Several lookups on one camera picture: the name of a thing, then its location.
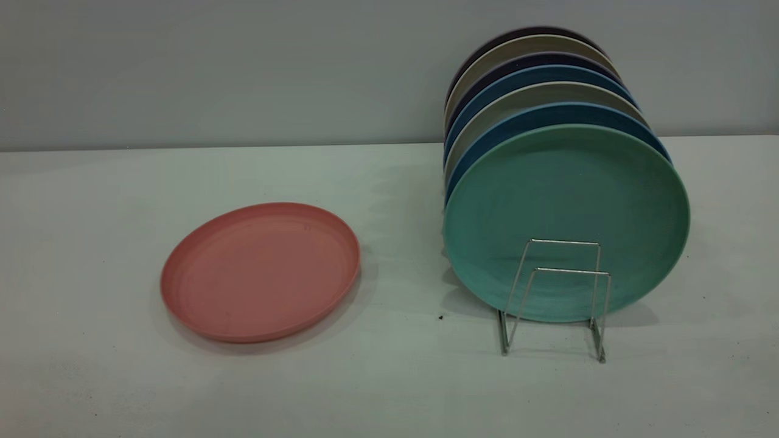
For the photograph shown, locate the silver wire plate rack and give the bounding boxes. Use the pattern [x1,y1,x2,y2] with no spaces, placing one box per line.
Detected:
[498,238,612,364]

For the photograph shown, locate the green round plate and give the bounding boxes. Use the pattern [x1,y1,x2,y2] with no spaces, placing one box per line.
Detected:
[442,124,691,323]

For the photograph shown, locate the dark navy round plate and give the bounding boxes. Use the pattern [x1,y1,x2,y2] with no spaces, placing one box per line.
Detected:
[444,51,623,131]

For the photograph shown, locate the beige round plate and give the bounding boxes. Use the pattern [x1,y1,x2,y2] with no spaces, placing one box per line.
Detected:
[444,81,651,183]
[444,34,618,122]

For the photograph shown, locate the blue round plate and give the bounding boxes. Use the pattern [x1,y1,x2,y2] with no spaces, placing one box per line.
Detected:
[445,102,672,207]
[444,64,640,162]

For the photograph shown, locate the dark purple round plate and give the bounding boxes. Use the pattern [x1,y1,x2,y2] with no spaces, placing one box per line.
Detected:
[446,26,609,101]

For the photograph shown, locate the pink round plate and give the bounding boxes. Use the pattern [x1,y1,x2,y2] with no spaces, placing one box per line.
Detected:
[160,202,361,344]

